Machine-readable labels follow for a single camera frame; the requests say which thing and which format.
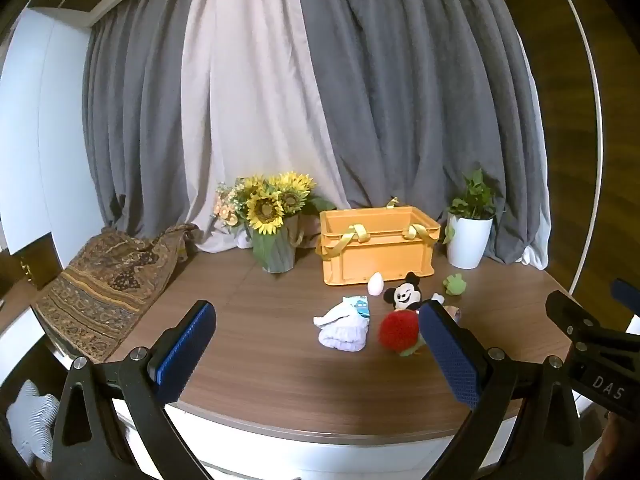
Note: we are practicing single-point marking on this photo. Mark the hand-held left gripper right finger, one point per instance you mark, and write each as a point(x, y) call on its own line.
point(450, 355)

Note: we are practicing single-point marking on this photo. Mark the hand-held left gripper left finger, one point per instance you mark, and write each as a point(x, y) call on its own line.
point(184, 352)

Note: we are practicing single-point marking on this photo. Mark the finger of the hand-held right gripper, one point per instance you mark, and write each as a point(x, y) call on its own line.
point(626, 296)
point(567, 312)

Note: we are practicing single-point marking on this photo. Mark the black and white mouse plush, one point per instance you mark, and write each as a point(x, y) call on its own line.
point(406, 296)

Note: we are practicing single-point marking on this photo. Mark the white socks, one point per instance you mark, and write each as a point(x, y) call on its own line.
point(342, 330)

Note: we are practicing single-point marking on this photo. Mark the yellow plastic storage box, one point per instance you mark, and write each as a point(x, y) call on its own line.
point(375, 255)

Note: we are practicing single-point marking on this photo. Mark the small beige plush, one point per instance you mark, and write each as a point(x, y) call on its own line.
point(454, 313)

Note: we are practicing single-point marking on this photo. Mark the red fluffy plush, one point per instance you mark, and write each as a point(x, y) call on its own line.
point(397, 330)

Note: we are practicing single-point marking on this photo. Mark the white sheer curtain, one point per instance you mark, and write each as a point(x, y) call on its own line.
point(536, 257)

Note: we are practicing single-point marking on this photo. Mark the green frog toy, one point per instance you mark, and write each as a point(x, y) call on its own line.
point(455, 285)

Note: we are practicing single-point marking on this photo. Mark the brown patterned cloth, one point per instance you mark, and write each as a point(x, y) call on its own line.
point(105, 290)

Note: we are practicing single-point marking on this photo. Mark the pink egg toy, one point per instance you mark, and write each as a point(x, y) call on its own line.
point(375, 284)

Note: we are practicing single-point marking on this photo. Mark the white plant pot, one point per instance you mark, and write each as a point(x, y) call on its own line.
point(469, 242)

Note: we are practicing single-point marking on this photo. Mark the grey-green flower vase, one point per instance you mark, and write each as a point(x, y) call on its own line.
point(274, 252)

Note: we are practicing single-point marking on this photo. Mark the green pothos plant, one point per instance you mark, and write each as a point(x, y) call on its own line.
point(472, 200)

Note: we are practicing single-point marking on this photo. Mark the pink flower bouquet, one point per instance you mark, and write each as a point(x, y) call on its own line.
point(227, 210)

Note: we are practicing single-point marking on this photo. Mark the striped white pillow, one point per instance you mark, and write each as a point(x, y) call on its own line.
point(30, 417)

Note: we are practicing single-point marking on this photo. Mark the sunflower bouquet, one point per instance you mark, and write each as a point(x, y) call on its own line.
point(267, 205)

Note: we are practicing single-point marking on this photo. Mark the grey curtain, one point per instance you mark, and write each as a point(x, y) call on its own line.
point(415, 85)
point(135, 110)

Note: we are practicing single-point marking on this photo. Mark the white wardrobe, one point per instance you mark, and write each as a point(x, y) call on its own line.
point(40, 135)

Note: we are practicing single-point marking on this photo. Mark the beige curtain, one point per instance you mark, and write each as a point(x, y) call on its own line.
point(250, 85)

